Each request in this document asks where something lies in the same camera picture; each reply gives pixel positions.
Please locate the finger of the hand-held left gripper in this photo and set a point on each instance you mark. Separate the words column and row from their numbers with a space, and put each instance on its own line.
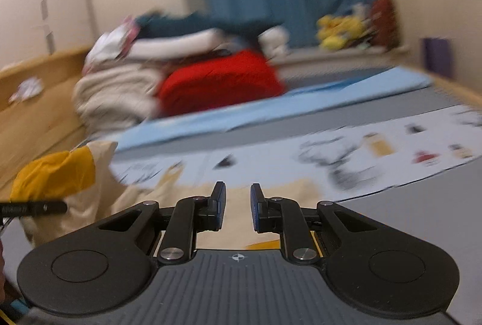
column 37, row 208

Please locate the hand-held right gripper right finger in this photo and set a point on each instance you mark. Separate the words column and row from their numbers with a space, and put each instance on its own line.
column 256, row 206

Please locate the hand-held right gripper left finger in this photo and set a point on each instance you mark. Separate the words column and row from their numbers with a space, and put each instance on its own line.
column 222, row 203

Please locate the yellow and beige jacket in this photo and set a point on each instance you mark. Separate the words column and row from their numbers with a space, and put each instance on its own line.
column 71, row 174

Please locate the light blue blanket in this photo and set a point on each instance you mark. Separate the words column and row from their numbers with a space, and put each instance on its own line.
column 301, row 99

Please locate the small white crumpled cloth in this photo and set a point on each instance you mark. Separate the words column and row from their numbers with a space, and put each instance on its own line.
column 26, row 89

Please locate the red knitted blanket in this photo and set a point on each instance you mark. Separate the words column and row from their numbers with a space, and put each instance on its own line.
column 222, row 82

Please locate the deer print bed sheet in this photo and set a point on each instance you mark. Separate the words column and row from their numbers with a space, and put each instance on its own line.
column 369, row 159

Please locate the beige folded blanket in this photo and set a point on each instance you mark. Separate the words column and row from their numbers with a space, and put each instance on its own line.
column 116, row 95

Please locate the white rolled pillow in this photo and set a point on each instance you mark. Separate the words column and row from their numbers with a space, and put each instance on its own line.
column 188, row 44

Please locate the white window ledge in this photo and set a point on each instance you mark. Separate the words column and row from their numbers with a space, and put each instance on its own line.
column 339, row 55

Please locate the teal cloth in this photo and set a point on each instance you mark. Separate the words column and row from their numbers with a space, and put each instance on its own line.
column 211, row 25

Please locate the white pink printed cloth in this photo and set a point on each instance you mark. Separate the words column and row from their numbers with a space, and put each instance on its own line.
column 113, row 42

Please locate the grey woven mattress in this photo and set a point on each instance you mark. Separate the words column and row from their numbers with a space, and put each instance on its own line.
column 414, row 99

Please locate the pile of yellow plush toys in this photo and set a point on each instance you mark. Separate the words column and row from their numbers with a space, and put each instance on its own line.
column 339, row 29

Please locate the red patterned bag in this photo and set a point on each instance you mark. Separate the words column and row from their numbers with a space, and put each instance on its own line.
column 386, row 21

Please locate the purple box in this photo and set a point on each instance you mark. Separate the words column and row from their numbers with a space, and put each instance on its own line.
column 436, row 57

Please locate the wooden bed frame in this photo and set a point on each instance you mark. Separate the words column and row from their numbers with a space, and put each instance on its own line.
column 41, row 110

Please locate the white wall fixture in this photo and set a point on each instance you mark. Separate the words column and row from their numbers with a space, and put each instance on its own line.
column 46, row 23

